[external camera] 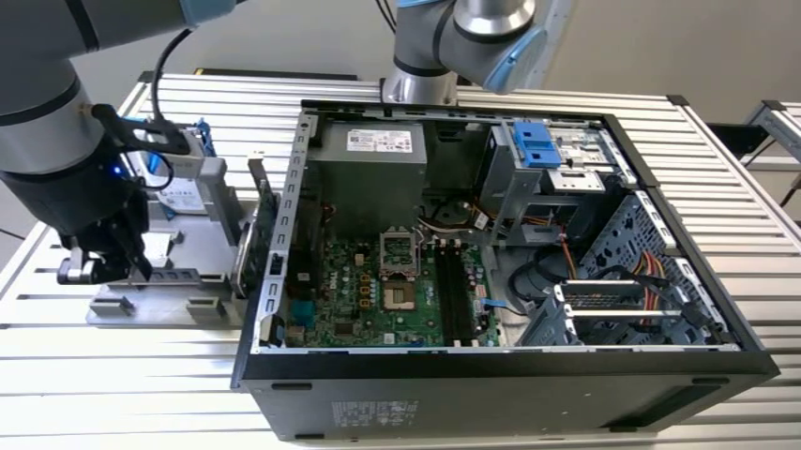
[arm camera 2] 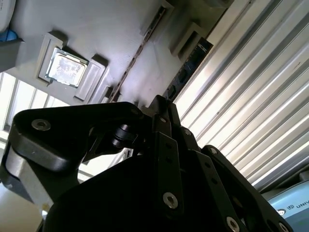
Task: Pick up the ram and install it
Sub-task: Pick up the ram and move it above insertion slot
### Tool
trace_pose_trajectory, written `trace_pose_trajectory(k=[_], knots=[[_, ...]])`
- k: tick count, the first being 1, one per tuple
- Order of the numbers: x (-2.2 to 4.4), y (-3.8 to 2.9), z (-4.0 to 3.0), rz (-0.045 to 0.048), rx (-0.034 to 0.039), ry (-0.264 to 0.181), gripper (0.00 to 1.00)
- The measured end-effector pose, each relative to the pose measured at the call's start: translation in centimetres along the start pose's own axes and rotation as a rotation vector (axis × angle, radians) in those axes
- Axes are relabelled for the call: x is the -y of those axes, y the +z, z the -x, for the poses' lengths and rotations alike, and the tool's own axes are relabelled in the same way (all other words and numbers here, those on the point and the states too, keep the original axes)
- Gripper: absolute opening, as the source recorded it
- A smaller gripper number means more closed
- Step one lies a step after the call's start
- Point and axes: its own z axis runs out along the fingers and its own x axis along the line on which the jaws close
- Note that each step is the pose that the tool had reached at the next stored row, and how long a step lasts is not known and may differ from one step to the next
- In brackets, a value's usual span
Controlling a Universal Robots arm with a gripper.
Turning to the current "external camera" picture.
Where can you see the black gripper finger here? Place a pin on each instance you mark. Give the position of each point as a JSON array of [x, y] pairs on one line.
[[134, 225]]

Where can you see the dark RAM stick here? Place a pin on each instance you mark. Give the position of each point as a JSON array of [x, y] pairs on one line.
[[173, 275]]

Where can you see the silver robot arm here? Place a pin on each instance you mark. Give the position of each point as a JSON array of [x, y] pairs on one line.
[[45, 122]]

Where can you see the black RAM slot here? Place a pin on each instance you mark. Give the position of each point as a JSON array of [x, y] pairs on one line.
[[449, 295], [467, 295]]

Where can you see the hard disk in blue carrier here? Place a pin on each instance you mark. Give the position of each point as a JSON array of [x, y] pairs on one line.
[[182, 201]]

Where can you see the grey parts rack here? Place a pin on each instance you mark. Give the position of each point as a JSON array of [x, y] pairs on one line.
[[206, 255]]

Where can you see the green graphics card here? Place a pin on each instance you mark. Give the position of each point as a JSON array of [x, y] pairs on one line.
[[266, 220]]

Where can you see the green motherboard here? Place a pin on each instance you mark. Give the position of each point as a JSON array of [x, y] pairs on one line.
[[341, 286]]

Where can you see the grey power supply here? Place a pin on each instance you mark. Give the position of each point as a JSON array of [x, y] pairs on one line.
[[369, 187]]

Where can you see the CPU socket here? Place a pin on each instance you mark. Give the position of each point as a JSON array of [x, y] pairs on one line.
[[400, 295]]

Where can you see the thin locking lever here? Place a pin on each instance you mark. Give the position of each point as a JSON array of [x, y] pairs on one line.
[[418, 258]]

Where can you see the black open PC case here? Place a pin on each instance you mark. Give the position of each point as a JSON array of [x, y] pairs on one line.
[[438, 403]]

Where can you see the metal drive cage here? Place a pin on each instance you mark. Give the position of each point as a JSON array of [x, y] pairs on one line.
[[523, 201]]

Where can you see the blue plastic drive latch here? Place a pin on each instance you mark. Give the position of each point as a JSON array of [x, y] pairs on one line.
[[535, 140]]

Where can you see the metal disk bay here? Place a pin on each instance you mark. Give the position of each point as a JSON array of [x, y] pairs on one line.
[[601, 294]]

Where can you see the black background box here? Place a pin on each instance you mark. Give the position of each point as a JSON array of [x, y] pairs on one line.
[[739, 138]]

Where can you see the aluminium frame table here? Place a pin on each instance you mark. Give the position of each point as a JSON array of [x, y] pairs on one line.
[[774, 117]]

